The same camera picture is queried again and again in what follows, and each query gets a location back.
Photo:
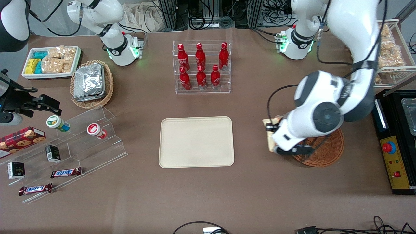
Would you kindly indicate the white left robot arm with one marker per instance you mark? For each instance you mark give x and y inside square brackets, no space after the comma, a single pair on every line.
[325,117]

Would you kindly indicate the small black barcode box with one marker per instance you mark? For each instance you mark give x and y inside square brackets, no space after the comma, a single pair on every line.
[52,153]

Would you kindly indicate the black box with white side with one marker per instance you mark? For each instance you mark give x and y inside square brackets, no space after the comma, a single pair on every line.
[16,170]

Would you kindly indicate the beige cloth bag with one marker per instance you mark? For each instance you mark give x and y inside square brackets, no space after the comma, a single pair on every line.
[143,16]

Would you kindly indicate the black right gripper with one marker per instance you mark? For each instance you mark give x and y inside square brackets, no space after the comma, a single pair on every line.
[17,99]

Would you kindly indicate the yellow snack packet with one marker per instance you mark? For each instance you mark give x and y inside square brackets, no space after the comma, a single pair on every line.
[32,66]

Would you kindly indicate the white plug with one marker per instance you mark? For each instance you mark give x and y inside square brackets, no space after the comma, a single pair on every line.
[212,230]

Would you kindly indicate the clear acrylic bottle rack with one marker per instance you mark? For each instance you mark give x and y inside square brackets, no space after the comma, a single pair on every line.
[224,87]

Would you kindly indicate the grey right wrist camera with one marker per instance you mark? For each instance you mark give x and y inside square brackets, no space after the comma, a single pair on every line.
[9,119]

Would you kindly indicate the foil wrapped packet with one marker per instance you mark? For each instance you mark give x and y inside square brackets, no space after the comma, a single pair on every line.
[88,81]
[89,98]

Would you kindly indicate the black yellow control box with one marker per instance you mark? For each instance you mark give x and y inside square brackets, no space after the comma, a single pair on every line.
[395,110]

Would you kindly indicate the brown wicker basket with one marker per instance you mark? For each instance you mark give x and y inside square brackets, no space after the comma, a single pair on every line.
[325,157]

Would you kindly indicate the red lid yogurt cup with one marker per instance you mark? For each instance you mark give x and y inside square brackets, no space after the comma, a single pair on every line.
[95,130]

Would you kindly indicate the triangle sandwich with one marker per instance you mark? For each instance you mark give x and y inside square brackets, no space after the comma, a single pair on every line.
[271,139]

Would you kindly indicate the red cola bottle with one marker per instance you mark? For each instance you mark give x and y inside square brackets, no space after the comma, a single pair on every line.
[223,57]
[185,80]
[183,58]
[200,57]
[201,79]
[215,78]

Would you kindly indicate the cream plastic serving tray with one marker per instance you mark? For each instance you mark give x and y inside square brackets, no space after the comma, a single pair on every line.
[195,143]

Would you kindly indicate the light wicker basket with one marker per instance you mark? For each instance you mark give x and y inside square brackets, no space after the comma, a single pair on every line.
[109,84]

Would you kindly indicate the aluminium frame post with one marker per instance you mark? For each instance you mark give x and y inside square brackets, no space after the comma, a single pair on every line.
[255,13]
[167,14]

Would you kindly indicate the clear bag of fried snacks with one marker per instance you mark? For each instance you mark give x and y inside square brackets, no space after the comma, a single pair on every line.
[391,61]
[386,32]
[388,46]

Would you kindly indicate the red tartan cookie box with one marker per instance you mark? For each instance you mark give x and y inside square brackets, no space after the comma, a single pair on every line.
[19,140]

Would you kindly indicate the clear bag of rice crackers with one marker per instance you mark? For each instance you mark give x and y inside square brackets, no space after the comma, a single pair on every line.
[57,52]
[70,54]
[67,67]
[52,66]

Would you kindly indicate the clear plastic container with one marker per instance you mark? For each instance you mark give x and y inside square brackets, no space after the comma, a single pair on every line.
[410,113]

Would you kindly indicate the Snickers chocolate bar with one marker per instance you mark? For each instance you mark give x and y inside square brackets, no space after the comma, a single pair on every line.
[35,189]
[66,173]

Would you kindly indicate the yellow control panel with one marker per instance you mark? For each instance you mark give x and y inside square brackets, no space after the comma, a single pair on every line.
[398,162]

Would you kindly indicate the teal snack packet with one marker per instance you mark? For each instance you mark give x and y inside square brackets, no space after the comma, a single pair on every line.
[40,54]
[39,67]

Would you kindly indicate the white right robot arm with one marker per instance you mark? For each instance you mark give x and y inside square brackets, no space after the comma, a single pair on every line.
[113,42]

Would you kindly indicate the clear acrylic stepped shelf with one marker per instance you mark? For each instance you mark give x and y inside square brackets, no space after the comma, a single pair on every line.
[94,152]

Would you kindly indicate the red emergency stop button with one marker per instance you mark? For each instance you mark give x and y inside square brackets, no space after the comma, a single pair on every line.
[389,148]

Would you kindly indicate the white rectangular snack bin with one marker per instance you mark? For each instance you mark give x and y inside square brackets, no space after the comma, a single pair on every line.
[52,75]

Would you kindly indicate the green lid sunflower cup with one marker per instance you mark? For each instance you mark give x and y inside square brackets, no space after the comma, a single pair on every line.
[54,122]

